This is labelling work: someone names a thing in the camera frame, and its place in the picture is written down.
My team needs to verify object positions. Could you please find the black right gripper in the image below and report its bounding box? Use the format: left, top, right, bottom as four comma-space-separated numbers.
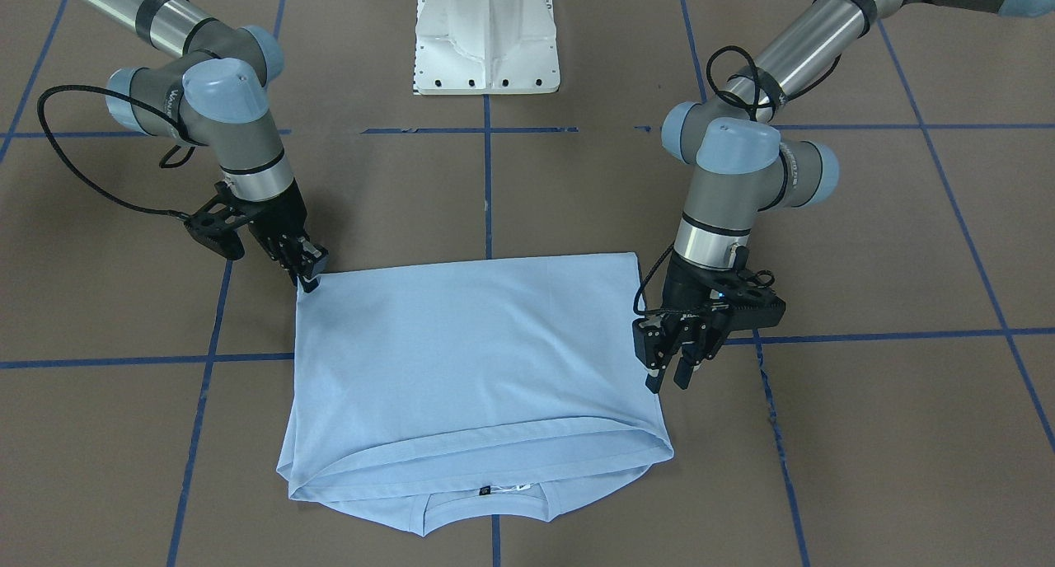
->
239, 181, 329, 292

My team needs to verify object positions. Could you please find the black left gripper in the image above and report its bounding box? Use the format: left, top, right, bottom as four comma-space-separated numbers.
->
632, 249, 743, 394

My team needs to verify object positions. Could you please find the light blue t-shirt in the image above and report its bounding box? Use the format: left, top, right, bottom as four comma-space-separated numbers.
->
276, 252, 674, 536

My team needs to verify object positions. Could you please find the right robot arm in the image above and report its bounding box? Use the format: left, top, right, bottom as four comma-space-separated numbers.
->
83, 0, 328, 292

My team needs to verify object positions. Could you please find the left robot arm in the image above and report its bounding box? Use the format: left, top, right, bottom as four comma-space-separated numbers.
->
632, 0, 1053, 393

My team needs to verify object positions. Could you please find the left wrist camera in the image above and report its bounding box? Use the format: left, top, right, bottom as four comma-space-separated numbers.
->
717, 270, 787, 330

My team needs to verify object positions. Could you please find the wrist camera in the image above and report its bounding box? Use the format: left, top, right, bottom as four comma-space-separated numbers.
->
183, 179, 250, 260
717, 270, 787, 330

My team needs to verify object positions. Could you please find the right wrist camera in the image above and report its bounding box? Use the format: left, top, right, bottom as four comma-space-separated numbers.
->
183, 179, 250, 260

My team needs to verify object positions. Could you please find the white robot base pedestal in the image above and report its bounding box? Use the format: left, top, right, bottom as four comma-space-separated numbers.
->
413, 0, 561, 96

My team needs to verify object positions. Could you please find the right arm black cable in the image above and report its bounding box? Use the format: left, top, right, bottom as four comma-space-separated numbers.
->
37, 87, 199, 219

